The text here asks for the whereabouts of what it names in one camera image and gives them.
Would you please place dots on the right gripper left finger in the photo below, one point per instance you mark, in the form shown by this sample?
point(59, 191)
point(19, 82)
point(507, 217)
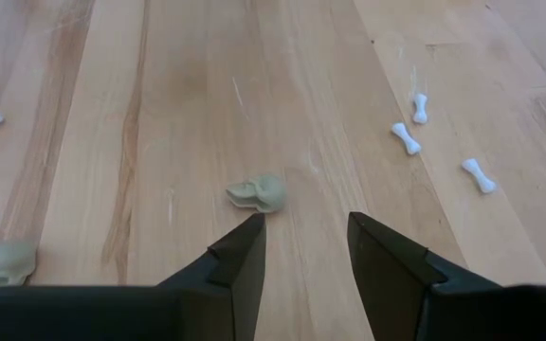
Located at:
point(240, 274)

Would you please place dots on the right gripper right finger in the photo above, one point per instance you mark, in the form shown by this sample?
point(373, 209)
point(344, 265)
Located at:
point(387, 279)

